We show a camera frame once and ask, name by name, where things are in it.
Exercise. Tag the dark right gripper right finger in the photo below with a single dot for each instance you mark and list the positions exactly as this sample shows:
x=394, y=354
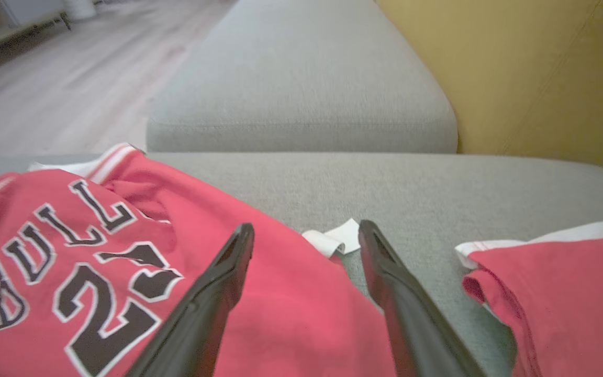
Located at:
x=411, y=319

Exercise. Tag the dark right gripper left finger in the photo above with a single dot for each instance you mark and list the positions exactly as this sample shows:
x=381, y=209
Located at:
x=202, y=309

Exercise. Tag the red basketball jersey white shoulders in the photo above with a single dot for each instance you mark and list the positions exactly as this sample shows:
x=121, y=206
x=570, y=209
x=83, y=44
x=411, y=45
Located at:
x=291, y=298

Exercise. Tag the large grey sofa seat cushion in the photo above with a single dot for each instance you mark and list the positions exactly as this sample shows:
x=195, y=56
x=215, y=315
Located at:
x=411, y=188

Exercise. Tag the small grey sofa seat cushion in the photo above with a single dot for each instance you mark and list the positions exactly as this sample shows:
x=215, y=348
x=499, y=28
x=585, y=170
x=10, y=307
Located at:
x=301, y=78

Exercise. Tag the yellow sofa back cushion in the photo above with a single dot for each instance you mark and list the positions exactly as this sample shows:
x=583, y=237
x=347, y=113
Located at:
x=542, y=78

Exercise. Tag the white ribbed round planter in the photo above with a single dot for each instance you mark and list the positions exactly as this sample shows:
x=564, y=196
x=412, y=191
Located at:
x=79, y=8

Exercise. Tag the grey low cabinet with legs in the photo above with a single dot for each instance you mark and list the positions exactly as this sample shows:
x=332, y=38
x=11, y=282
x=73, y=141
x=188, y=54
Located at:
x=29, y=13

